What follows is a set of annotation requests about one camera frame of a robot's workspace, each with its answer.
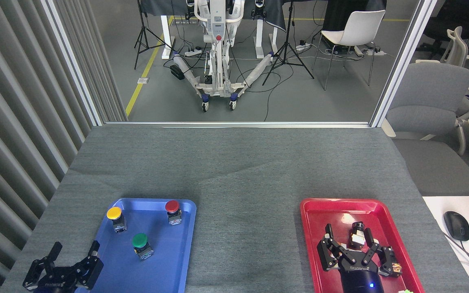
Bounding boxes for white stand on wheels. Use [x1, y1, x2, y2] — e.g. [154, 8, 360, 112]
[173, 0, 276, 113]

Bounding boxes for grey office chair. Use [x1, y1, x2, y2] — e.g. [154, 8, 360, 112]
[381, 62, 469, 197]

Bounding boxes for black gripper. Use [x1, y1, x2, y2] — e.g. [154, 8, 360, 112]
[23, 240, 104, 293]
[317, 223, 394, 293]

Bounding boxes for green push button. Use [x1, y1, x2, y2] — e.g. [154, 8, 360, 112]
[131, 233, 154, 261]

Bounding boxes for black office chair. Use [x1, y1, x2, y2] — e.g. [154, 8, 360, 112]
[416, 0, 469, 54]

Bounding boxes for black switch orange base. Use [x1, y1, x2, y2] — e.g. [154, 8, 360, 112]
[389, 249, 403, 278]

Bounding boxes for yellow push button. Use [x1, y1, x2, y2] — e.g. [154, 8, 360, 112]
[106, 206, 127, 234]

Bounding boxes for grey table cloth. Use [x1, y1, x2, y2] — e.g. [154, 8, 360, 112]
[0, 124, 469, 293]

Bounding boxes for red plastic tray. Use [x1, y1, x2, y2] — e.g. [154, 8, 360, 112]
[300, 198, 425, 293]

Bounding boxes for silver cross rail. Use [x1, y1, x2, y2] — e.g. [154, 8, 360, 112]
[103, 121, 372, 129]

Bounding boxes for blue plastic tray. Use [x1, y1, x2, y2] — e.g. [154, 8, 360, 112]
[76, 198, 197, 293]

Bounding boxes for white mesh office chair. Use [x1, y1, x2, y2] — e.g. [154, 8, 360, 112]
[415, 26, 469, 68]

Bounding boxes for black knob switch white base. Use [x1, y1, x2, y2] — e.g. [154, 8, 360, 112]
[348, 222, 368, 249]

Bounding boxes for black computer mouse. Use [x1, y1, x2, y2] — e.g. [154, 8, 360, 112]
[443, 211, 469, 242]

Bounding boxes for silver post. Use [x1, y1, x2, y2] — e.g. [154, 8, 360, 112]
[369, 0, 439, 128]
[40, 0, 105, 127]

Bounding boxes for white chair metal legs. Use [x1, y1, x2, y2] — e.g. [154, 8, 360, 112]
[312, 10, 386, 91]

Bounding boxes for white table leg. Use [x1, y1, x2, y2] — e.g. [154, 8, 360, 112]
[160, 15, 176, 60]
[256, 18, 279, 60]

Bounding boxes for black tripod thin legs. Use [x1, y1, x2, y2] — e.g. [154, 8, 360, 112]
[134, 0, 175, 70]

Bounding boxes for black tripod wide legs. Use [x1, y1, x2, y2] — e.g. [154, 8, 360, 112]
[262, 0, 315, 86]

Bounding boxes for red push button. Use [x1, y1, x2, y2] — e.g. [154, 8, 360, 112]
[165, 200, 182, 226]

